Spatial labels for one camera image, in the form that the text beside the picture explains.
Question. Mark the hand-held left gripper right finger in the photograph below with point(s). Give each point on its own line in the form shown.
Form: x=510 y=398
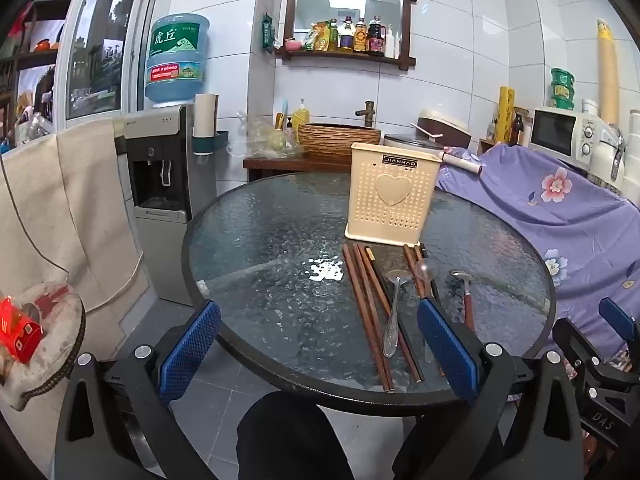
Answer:
x=445 y=345

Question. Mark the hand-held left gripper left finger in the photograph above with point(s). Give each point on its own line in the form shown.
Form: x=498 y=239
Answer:
x=192 y=345

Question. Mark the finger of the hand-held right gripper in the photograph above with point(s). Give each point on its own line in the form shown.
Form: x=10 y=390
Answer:
x=617 y=317
x=575 y=342

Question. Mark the long metal spoon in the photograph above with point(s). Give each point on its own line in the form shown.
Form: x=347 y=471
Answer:
x=392 y=320

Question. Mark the small grey metal spoon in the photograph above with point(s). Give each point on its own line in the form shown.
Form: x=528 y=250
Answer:
x=426 y=269

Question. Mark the cream plastic utensil holder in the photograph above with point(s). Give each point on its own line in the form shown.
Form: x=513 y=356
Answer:
x=392 y=210

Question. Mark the purple floral cloth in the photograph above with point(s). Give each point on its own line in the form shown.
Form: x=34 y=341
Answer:
x=550 y=230

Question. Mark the round glass table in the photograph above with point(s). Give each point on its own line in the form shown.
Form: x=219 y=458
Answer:
x=280 y=260

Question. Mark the person's black trouser leg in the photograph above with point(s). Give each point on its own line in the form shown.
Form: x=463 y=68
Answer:
x=290 y=440

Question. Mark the worn cushioned stool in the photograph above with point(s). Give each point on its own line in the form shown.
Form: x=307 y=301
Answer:
x=55 y=340

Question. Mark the white thermos jug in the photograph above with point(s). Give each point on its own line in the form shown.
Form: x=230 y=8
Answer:
x=605 y=160

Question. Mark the red packet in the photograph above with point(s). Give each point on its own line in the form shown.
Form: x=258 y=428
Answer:
x=17 y=332

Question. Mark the white lint roller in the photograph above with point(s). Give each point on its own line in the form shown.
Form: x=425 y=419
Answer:
x=462 y=164

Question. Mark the white microwave oven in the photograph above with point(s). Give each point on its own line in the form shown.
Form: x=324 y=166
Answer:
x=555 y=132

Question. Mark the beige cloth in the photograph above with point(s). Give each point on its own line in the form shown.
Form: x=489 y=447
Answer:
x=60 y=200

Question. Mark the wooden sink counter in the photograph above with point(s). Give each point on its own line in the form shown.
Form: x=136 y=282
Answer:
x=290 y=165

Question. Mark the white pot with glass lid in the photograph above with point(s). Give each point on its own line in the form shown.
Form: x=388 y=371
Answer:
x=410 y=141

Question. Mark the brown glass bottle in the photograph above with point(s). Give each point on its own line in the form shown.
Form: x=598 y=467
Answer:
x=517 y=132

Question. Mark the white jar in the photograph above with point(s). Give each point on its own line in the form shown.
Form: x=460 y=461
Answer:
x=589 y=107

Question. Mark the white rice paddle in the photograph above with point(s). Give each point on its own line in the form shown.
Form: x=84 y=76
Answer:
x=425 y=130

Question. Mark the grey water dispenser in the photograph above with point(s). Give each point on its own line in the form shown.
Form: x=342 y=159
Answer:
x=160 y=130

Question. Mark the small clear bottle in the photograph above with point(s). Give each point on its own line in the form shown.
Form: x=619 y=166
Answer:
x=491 y=132

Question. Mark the brown and white rice cooker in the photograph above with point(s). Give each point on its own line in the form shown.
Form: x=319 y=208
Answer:
x=450 y=127

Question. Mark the clear plastic bags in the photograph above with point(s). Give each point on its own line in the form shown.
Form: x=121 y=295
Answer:
x=265 y=137

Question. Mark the woven pattern sink basin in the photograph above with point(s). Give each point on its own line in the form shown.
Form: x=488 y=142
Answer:
x=335 y=142

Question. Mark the yellow wrap roll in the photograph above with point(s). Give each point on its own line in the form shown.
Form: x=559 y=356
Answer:
x=506 y=115

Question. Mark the stack of green cups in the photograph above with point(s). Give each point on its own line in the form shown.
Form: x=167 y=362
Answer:
x=562 y=90

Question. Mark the long sleeve of paper cups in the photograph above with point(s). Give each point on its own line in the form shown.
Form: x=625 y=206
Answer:
x=608 y=75

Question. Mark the bronze bamboo faucet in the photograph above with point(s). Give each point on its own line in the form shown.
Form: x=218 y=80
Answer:
x=367 y=112

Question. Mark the yellow soap pump bottle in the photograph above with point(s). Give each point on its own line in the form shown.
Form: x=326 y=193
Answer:
x=300 y=117

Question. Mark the blue water jug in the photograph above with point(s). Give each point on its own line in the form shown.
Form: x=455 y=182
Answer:
x=175 y=60

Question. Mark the white squeeze bottle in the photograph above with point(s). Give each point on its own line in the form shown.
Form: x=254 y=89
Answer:
x=397 y=45
x=389 y=42

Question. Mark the dark soy sauce bottle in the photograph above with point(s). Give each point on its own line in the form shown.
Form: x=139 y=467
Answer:
x=376 y=37

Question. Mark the pink bowl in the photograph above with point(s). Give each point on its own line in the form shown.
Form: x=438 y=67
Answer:
x=292 y=45

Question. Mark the amber sauce bottle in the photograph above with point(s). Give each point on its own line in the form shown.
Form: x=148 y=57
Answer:
x=361 y=37

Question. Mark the green hanging packet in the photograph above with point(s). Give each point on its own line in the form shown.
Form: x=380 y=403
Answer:
x=268 y=32

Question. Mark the green bottle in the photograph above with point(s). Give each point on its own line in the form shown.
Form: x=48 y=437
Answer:
x=333 y=35

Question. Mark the wooden display shelf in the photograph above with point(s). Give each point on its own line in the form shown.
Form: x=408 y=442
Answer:
x=35 y=55

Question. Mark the yellow seasoning packet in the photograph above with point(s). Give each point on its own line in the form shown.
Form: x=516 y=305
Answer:
x=316 y=37

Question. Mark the teal wall holder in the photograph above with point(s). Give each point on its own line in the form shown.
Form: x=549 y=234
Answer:
x=212 y=142

